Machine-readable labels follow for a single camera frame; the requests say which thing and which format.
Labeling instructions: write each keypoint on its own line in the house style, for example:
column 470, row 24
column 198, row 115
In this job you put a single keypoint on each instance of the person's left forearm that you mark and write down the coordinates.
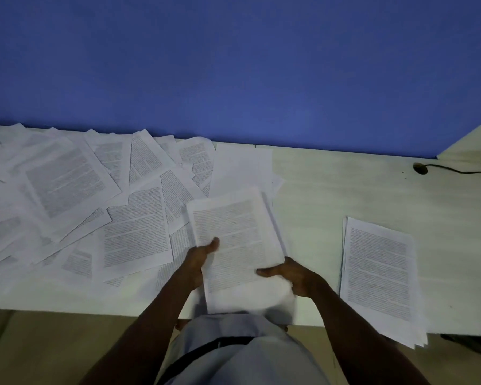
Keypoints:
column 140, row 336

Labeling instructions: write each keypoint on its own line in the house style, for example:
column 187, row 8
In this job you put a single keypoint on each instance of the person's left hand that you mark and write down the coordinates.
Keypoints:
column 192, row 268

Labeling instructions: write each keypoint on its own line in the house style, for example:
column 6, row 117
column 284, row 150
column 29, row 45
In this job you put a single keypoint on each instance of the printed paper bundle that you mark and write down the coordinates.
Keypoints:
column 232, row 228

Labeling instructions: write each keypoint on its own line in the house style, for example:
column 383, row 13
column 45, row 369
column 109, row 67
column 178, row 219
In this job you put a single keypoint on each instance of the person's right hand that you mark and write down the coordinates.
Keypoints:
column 300, row 278

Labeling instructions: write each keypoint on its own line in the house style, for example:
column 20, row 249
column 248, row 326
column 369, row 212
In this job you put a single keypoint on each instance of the white shirt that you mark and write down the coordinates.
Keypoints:
column 256, row 356

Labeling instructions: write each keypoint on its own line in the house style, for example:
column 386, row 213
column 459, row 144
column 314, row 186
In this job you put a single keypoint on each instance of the person's right forearm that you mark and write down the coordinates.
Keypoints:
column 360, row 340

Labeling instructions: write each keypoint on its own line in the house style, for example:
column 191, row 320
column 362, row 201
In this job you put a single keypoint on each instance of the neat stack of printed sheets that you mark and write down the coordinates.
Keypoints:
column 381, row 272

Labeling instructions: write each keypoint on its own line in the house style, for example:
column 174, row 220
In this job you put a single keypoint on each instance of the spread of printed papers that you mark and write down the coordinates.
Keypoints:
column 64, row 184

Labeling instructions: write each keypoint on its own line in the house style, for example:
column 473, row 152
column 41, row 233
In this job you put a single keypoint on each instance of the black office chair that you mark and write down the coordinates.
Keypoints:
column 477, row 344

